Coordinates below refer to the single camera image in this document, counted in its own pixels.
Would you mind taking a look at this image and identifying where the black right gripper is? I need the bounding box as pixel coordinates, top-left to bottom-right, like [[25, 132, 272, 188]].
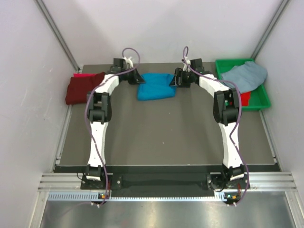
[[169, 68, 195, 88]]

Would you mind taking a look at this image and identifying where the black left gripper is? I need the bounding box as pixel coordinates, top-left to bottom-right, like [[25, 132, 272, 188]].
[[121, 65, 145, 85]]

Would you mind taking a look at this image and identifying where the blue t shirt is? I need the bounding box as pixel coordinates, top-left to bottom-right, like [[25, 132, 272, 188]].
[[137, 73, 176, 101]]

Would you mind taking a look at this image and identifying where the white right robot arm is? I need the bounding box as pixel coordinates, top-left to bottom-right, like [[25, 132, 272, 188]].
[[170, 57, 247, 190]]

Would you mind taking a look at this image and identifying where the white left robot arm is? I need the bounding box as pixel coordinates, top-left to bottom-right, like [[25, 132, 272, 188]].
[[85, 57, 145, 190]]

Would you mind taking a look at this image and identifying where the dark red folded t shirt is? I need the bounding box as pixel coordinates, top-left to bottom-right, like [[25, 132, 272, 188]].
[[65, 72, 105, 105]]

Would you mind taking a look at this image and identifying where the pink folded t shirt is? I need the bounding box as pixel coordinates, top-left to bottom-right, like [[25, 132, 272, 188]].
[[73, 73, 95, 77]]

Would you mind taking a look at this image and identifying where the red t shirt in bin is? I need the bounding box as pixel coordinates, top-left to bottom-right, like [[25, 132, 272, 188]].
[[241, 92, 251, 106]]

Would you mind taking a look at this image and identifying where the grey t shirt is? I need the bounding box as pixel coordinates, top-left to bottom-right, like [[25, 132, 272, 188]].
[[221, 61, 268, 94]]

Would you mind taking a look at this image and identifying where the green plastic bin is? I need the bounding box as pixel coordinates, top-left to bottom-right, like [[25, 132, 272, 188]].
[[215, 58, 271, 111]]

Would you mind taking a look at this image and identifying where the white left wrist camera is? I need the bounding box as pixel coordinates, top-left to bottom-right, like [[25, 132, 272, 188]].
[[123, 57, 134, 70]]

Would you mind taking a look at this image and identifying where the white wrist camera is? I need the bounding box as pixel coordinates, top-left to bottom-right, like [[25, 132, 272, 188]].
[[182, 57, 191, 72], [123, 57, 134, 70]]

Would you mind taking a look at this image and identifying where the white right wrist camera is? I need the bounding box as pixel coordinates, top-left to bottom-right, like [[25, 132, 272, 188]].
[[182, 57, 191, 72]]

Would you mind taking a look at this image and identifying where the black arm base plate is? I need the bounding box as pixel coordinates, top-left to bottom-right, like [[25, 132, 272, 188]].
[[80, 172, 250, 190]]

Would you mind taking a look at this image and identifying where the left aluminium corner post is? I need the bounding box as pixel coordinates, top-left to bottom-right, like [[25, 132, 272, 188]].
[[34, 0, 80, 71]]

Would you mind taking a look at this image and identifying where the aluminium corner post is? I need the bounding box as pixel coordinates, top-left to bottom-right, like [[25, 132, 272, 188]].
[[251, 0, 291, 59], [34, 0, 80, 71]]

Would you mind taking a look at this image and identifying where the right aluminium corner post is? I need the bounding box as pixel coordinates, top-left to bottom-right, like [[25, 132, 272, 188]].
[[251, 0, 291, 59]]

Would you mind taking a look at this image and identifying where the aluminium front rail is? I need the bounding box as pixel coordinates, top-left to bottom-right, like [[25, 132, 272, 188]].
[[38, 172, 297, 202]]

